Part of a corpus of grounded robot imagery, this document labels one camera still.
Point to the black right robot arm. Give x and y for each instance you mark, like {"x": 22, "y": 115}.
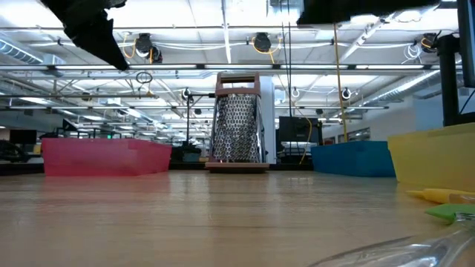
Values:
{"x": 352, "y": 9}

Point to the yellow plastic bin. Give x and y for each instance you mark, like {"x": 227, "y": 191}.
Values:
{"x": 434, "y": 159}

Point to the black computer monitor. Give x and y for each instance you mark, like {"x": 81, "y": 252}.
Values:
{"x": 467, "y": 37}

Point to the black monitor stand post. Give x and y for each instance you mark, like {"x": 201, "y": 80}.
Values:
{"x": 449, "y": 81}

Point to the pink metal box grater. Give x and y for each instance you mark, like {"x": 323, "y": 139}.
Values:
{"x": 235, "y": 130}

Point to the red plastic bin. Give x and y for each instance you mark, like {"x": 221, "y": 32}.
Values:
{"x": 104, "y": 157}

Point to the black tripod stand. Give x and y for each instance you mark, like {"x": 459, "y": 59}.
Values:
{"x": 187, "y": 118}

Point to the blue plastic bin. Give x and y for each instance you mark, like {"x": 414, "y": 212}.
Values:
{"x": 352, "y": 159}

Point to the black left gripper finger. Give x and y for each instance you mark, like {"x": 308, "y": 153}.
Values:
{"x": 98, "y": 37}

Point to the black background screen cart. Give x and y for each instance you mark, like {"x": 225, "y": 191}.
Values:
{"x": 298, "y": 130}

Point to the black background monitor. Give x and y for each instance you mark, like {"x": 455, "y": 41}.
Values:
{"x": 22, "y": 136}

